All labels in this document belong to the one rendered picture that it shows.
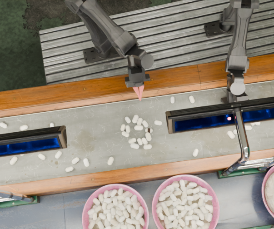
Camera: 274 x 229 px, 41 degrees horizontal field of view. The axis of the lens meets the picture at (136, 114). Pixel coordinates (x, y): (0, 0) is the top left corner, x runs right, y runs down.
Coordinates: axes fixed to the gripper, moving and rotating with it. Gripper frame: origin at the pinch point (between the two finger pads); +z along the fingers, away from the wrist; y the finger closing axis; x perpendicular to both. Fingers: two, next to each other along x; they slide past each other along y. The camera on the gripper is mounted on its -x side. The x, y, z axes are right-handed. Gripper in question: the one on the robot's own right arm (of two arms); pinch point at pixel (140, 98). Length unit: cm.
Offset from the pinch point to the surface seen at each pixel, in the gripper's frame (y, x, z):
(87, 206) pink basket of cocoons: -27.4, -21.7, 35.0
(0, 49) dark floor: -92, 114, -9
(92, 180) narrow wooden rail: -24.2, -15.7, 26.6
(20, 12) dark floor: -77, 131, -30
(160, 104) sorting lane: 8.5, 4.9, 6.2
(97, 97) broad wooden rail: -18.3, 7.2, -0.3
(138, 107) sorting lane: -1.3, 4.9, 6.1
